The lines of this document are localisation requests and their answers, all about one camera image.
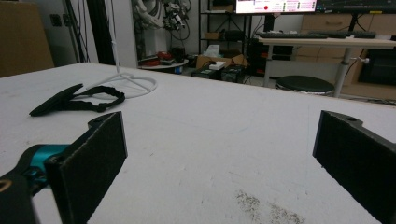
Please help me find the open cardboard box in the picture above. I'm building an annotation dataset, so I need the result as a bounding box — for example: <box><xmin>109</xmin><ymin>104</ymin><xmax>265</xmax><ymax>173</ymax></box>
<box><xmin>195</xmin><ymin>53</ymin><xmax>249</xmax><ymax>70</ymax></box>

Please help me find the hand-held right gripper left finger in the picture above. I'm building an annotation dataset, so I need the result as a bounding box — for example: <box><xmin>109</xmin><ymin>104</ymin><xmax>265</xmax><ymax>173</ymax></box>
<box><xmin>46</xmin><ymin>111</ymin><xmax>129</xmax><ymax>224</ymax></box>

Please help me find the bright computer monitor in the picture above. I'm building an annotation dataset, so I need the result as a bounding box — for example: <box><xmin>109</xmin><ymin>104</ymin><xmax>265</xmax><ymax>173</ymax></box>
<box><xmin>234</xmin><ymin>0</ymin><xmax>318</xmax><ymax>15</ymax></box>

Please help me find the black metal shelf rack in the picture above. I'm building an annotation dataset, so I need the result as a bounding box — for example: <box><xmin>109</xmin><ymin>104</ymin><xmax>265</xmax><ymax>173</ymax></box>
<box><xmin>198</xmin><ymin>0</ymin><xmax>254</xmax><ymax>57</ymax></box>

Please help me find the red object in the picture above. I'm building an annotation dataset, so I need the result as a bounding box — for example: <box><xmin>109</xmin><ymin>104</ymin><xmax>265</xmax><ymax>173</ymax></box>
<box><xmin>156</xmin><ymin>50</ymin><xmax>174</xmax><ymax>62</ymax></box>

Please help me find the light wooden desk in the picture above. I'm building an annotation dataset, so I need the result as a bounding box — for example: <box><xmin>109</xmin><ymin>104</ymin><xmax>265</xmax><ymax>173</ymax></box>
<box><xmin>257</xmin><ymin>35</ymin><xmax>396</xmax><ymax>98</ymax></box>

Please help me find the black eye mask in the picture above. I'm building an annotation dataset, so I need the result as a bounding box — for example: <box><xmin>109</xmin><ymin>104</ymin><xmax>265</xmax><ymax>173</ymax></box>
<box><xmin>29</xmin><ymin>82</ymin><xmax>126</xmax><ymax>118</ymax></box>

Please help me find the dark computer monitor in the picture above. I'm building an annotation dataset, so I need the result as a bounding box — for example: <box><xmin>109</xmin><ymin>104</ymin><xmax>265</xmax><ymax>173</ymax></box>
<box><xmin>316</xmin><ymin>0</ymin><xmax>396</xmax><ymax>15</ymax></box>

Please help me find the black keyboard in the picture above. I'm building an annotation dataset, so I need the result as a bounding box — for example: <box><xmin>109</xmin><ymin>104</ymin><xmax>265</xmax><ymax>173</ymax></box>
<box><xmin>307</xmin><ymin>30</ymin><xmax>377</xmax><ymax>40</ymax></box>
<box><xmin>256</xmin><ymin>31</ymin><xmax>330</xmax><ymax>40</ymax></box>

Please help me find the black vertical post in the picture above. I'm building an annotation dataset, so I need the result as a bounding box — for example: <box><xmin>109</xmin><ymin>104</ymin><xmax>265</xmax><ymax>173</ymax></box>
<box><xmin>86</xmin><ymin>0</ymin><xmax>117</xmax><ymax>65</ymax></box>

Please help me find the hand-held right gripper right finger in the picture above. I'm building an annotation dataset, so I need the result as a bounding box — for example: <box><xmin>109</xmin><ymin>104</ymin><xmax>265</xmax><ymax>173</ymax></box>
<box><xmin>312</xmin><ymin>109</ymin><xmax>396</xmax><ymax>224</ymax></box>

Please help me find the small white box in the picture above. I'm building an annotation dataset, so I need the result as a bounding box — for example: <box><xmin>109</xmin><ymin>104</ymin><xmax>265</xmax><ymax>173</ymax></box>
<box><xmin>208</xmin><ymin>61</ymin><xmax>227</xmax><ymax>71</ymax></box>

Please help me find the white wire stand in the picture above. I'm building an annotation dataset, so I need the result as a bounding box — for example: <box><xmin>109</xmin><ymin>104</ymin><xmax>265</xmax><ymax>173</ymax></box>
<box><xmin>86</xmin><ymin>0</ymin><xmax>159</xmax><ymax>101</ymax></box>

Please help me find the brown cardboard panel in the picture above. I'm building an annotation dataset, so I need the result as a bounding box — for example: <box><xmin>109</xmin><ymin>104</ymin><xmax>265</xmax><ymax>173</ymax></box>
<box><xmin>0</xmin><ymin>0</ymin><xmax>56</xmax><ymax>78</ymax></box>

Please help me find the round low table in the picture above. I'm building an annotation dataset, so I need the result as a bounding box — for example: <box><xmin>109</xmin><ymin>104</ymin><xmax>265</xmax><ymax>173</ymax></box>
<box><xmin>137</xmin><ymin>58</ymin><xmax>190</xmax><ymax>71</ymax></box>

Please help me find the black round stool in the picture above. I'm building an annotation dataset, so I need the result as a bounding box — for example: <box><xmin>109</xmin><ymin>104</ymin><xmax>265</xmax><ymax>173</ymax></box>
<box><xmin>275</xmin><ymin>75</ymin><xmax>336</xmax><ymax>96</ymax></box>

